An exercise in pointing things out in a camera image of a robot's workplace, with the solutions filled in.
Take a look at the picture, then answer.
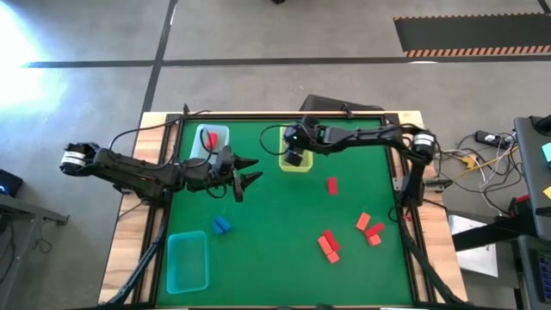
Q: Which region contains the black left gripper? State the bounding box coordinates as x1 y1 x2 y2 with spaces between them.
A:
185 145 264 204

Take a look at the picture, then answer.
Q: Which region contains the yellow plastic bin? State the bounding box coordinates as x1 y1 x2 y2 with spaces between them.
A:
278 127 314 174

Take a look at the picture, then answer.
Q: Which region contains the black case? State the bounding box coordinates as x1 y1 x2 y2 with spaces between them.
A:
299 94 385 114

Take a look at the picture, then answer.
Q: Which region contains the clear plastic bin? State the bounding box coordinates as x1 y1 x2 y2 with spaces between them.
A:
189 123 231 164

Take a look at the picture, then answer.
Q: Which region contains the green table mat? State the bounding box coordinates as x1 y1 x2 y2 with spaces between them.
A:
155 118 414 307

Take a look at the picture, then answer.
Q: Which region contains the blue cylinder block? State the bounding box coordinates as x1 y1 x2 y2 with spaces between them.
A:
215 214 233 233

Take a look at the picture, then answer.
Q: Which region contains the teal plastic bin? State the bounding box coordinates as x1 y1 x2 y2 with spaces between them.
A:
166 230 210 295

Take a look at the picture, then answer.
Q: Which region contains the wooden work table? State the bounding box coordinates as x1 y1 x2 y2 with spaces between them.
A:
98 110 469 305

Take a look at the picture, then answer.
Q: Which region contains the black power strip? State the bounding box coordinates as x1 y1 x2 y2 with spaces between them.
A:
474 130 503 146

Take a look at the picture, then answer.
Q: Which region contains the black hazard-striped floor mat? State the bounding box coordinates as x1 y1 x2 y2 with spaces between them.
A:
393 12 551 59

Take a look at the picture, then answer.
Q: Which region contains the black table leg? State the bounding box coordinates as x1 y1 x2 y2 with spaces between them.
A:
451 214 539 253

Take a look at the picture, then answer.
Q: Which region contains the white paper sheet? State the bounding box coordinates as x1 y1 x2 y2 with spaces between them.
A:
447 214 499 278

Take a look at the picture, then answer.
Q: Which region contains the small red object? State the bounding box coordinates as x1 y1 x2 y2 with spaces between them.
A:
510 194 531 216

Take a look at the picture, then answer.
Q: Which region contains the grey side table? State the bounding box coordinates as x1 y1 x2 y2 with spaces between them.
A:
514 115 551 242

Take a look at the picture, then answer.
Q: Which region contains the black device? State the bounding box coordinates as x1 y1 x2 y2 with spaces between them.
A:
0 169 24 198

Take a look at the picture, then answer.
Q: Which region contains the dark keyboard device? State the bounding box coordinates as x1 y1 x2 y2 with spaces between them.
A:
517 235 551 310

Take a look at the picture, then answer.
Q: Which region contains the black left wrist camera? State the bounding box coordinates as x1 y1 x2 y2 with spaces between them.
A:
214 146 235 174

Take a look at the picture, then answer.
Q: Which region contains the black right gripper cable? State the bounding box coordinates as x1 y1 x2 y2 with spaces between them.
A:
258 124 294 157

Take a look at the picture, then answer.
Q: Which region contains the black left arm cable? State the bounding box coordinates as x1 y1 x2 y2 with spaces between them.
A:
108 103 213 152

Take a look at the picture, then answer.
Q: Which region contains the yellow cable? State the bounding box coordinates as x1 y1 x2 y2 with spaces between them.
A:
455 146 520 182

